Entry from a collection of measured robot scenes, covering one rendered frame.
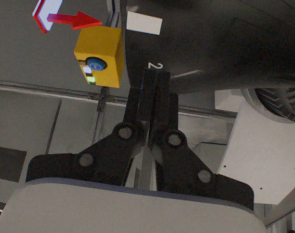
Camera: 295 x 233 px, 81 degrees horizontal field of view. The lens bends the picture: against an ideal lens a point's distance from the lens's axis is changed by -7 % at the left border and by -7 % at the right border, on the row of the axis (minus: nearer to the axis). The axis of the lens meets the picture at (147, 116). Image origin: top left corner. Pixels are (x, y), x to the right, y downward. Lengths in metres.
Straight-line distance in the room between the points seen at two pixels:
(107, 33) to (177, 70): 0.30
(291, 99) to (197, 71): 0.21
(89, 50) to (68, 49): 0.67
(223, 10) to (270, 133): 0.43
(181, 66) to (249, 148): 0.38
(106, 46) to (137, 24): 0.28
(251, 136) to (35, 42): 1.13
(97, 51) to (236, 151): 0.43
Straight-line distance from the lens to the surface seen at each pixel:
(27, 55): 1.20
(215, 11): 0.19
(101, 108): 0.92
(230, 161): 0.56
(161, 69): 0.22
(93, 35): 0.50
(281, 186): 0.70
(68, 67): 1.07
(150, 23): 0.19
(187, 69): 0.23
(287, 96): 0.40
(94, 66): 0.48
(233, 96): 0.83
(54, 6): 0.25
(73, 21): 0.22
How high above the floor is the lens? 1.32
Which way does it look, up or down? 18 degrees down
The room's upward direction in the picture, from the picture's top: 173 degrees counter-clockwise
